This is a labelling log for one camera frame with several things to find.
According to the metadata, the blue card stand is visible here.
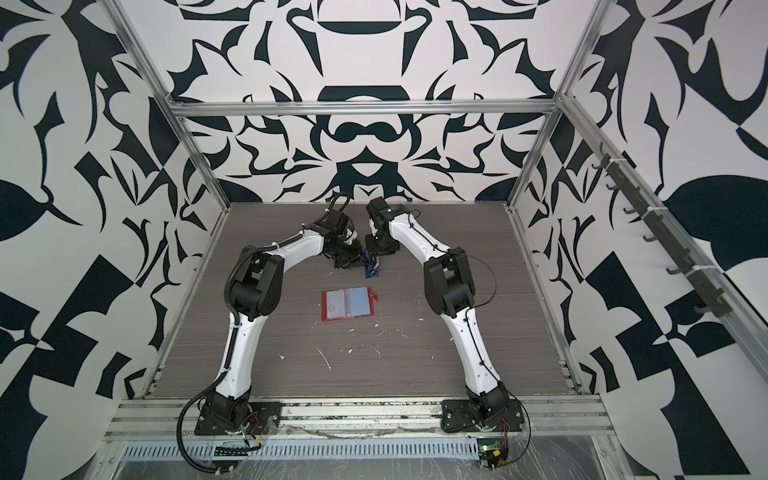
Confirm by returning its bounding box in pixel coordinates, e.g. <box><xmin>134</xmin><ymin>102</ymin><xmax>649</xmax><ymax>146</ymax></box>
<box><xmin>362</xmin><ymin>251</ymin><xmax>379</xmax><ymax>278</ymax></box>

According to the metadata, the red card holder wallet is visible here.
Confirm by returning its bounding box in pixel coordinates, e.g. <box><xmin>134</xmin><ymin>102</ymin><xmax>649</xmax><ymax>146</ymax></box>
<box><xmin>321</xmin><ymin>286</ymin><xmax>378</xmax><ymax>322</ymax></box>

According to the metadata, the right base electronics board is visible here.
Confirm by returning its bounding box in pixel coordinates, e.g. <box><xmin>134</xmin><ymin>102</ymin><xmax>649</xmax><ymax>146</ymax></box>
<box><xmin>477</xmin><ymin>438</ymin><xmax>509</xmax><ymax>470</ymax></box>

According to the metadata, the wall hook rail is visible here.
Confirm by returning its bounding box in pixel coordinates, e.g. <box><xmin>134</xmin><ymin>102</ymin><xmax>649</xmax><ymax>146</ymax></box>
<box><xmin>594</xmin><ymin>143</ymin><xmax>733</xmax><ymax>318</ymax></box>

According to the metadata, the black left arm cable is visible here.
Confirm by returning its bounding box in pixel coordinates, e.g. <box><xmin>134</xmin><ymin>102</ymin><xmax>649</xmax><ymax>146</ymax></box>
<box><xmin>175</xmin><ymin>371</ymin><xmax>253</xmax><ymax>475</ymax></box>

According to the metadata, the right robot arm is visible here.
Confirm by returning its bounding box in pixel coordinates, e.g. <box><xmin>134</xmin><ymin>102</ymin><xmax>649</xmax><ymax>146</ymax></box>
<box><xmin>366</xmin><ymin>197</ymin><xmax>510</xmax><ymax>427</ymax></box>

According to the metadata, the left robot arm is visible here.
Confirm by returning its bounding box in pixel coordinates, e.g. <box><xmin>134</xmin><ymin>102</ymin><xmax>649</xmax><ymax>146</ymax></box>
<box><xmin>204</xmin><ymin>209</ymin><xmax>363</xmax><ymax>423</ymax></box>

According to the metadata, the white vented cable duct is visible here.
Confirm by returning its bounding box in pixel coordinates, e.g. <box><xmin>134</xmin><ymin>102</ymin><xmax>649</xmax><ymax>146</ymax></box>
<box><xmin>119</xmin><ymin>437</ymin><xmax>484</xmax><ymax>462</ymax></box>

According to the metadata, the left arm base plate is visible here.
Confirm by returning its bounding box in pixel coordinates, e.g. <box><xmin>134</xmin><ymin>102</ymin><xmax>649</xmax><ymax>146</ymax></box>
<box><xmin>194</xmin><ymin>400</ymin><xmax>284</xmax><ymax>436</ymax></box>

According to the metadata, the aluminium front rail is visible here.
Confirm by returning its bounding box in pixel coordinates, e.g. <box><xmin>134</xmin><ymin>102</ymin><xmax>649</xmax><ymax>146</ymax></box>
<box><xmin>104</xmin><ymin>395</ymin><xmax>615</xmax><ymax>440</ymax></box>

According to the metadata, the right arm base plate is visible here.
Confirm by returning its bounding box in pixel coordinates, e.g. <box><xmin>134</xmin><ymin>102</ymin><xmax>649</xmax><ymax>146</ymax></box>
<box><xmin>440</xmin><ymin>398</ymin><xmax>525</xmax><ymax>433</ymax></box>

